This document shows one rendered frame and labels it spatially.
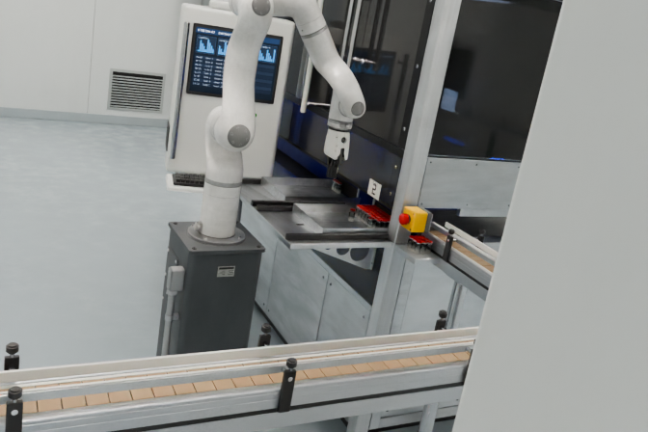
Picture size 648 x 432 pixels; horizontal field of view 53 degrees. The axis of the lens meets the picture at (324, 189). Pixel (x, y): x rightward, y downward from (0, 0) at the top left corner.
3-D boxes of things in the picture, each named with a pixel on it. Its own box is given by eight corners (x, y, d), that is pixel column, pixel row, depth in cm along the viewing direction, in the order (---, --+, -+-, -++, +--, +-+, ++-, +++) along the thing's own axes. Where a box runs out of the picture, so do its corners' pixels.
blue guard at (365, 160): (226, 99, 400) (229, 69, 395) (392, 206, 236) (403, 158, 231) (225, 99, 400) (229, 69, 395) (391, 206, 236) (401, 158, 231)
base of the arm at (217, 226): (197, 246, 206) (203, 190, 201) (180, 225, 222) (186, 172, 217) (253, 245, 215) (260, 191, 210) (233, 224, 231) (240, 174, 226)
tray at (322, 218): (368, 212, 265) (369, 204, 264) (403, 236, 243) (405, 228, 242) (291, 211, 249) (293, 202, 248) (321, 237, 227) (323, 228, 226)
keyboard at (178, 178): (259, 183, 305) (259, 178, 305) (264, 193, 293) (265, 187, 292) (172, 175, 294) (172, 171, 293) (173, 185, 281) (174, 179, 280)
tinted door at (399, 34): (349, 121, 267) (377, -29, 251) (407, 149, 231) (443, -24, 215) (348, 121, 267) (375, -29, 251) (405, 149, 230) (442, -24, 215)
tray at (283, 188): (331, 186, 293) (332, 178, 293) (359, 205, 272) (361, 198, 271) (260, 184, 278) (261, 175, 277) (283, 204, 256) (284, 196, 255)
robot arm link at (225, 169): (208, 186, 206) (218, 112, 199) (197, 170, 222) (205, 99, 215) (246, 188, 211) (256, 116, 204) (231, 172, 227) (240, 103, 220)
